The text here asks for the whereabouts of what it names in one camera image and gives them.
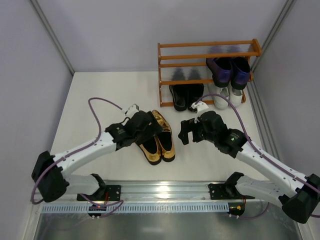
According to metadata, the aluminium corner post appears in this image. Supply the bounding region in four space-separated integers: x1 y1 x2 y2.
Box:
28 0 75 76
251 0 297 72

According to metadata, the left aluminium corner post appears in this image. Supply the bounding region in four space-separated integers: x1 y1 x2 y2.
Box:
28 0 75 76

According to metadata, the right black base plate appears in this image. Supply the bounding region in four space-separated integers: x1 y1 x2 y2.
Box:
208 183 255 200

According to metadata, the white sneaker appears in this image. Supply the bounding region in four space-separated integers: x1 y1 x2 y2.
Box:
228 85 243 107
208 83 229 110

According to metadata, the purple loafer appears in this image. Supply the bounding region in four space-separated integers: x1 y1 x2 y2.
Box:
206 57 233 88
230 56 251 90

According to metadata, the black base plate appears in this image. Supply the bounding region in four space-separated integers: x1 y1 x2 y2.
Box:
76 185 121 202
208 183 255 200

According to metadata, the slotted grey cable duct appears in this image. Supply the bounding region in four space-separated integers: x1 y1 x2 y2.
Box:
41 202 230 214

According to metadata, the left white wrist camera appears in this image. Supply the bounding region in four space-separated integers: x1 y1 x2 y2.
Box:
121 104 140 118

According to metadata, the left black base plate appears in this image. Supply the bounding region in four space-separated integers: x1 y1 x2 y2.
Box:
76 185 121 202

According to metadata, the orange wooden shoe shelf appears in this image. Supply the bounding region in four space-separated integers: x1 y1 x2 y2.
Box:
157 38 263 107

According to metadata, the black patent loafer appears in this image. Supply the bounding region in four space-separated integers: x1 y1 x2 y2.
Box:
186 68 204 112
169 68 187 112

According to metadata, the right aluminium corner post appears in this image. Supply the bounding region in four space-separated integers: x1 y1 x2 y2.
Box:
251 0 297 72

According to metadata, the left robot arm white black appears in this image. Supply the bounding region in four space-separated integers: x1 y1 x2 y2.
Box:
31 111 163 203

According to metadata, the gold loafer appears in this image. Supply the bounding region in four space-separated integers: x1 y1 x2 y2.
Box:
138 138 162 166
152 110 176 163

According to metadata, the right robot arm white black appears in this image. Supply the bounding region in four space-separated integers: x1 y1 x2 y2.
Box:
178 110 320 224

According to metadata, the aluminium mounting rail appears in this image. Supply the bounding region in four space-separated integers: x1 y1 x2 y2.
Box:
30 179 276 204

